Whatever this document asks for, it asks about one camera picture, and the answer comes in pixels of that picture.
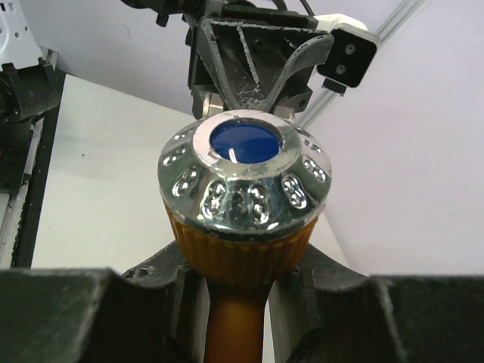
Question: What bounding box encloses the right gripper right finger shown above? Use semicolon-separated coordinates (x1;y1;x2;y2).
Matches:
269;246;483;362

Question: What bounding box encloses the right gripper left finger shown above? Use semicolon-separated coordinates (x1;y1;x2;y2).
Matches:
1;243;208;362

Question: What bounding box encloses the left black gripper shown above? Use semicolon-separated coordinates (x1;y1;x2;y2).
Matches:
185;1;333;113

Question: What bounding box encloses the orange plastic water faucet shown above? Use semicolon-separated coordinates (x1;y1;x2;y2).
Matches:
157;110;332;362

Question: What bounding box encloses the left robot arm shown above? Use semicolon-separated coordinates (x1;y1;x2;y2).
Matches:
1;1;336;194

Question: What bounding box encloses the left black camera cable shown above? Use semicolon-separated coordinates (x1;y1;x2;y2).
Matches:
271;0;315;18

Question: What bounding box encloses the left aluminium frame post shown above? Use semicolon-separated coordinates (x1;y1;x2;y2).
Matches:
296;1;424;128

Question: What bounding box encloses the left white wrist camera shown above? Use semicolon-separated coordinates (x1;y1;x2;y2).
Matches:
315;14;381;95

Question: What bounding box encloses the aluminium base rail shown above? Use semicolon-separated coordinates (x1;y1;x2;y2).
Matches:
1;110;58;268

